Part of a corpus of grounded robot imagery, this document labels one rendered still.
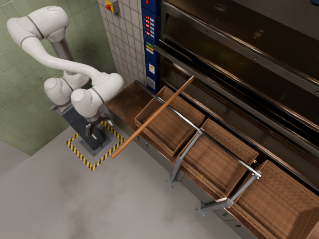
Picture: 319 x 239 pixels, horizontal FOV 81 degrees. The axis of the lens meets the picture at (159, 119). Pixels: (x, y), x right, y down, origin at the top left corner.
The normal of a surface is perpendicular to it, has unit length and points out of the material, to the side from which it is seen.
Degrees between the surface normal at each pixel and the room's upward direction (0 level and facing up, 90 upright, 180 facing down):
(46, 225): 0
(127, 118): 0
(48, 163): 0
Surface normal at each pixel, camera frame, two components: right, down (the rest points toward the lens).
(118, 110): 0.01, -0.47
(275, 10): -0.67, 0.65
